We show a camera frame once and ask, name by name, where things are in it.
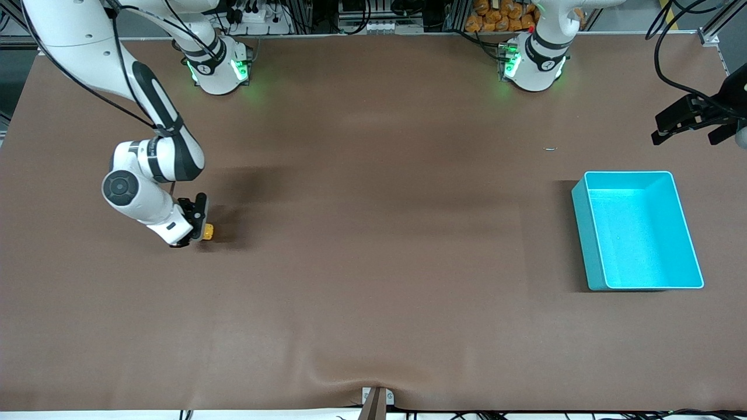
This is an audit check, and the brown strap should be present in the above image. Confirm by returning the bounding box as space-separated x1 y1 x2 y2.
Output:
357 388 388 420

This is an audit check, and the brown table mat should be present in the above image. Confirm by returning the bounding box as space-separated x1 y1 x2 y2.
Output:
0 32 747 412

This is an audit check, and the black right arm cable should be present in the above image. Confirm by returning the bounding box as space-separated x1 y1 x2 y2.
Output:
20 0 176 132

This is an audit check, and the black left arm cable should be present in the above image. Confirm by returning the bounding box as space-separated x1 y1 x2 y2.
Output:
646 0 731 113

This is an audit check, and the turquoise plastic bin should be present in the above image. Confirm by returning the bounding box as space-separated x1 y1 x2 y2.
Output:
571 170 705 292

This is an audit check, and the aluminium frame profile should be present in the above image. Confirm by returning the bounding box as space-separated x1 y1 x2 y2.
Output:
0 0 44 56
699 0 747 47

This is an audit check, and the white power strip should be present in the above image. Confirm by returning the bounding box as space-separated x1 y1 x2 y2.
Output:
225 0 292 36

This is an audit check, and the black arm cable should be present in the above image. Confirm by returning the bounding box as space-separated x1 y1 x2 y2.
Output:
646 0 731 113
20 0 176 132

